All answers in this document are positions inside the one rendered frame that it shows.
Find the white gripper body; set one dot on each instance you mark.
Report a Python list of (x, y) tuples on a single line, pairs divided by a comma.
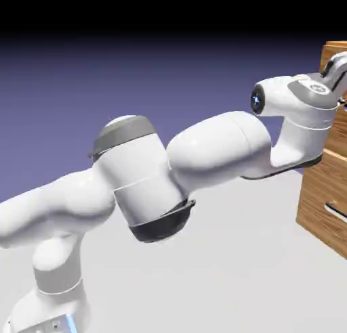
[(339, 67)]

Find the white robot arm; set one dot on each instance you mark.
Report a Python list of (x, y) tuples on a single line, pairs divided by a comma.
[(141, 162)]

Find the wooden drawer front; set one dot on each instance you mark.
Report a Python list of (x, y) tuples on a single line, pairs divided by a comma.
[(314, 200), (339, 130)]

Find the light wooden cabinet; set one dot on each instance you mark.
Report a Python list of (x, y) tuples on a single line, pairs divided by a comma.
[(317, 192)]

